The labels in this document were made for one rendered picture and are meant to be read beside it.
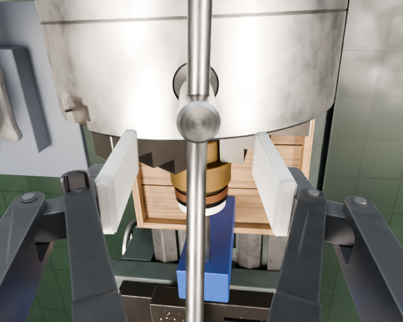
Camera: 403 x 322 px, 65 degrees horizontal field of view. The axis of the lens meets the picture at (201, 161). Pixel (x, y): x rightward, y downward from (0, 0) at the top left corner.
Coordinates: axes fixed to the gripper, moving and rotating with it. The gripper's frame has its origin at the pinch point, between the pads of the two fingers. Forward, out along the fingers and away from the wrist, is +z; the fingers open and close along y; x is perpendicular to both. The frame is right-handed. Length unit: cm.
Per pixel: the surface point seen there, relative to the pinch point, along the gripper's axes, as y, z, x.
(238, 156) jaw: 5.4, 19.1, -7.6
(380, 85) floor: 80, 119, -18
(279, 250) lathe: 20, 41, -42
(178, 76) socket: -1.4, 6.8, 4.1
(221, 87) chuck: 1.8, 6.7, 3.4
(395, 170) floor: 96, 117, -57
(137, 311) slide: -13, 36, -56
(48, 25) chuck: -12.4, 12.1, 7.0
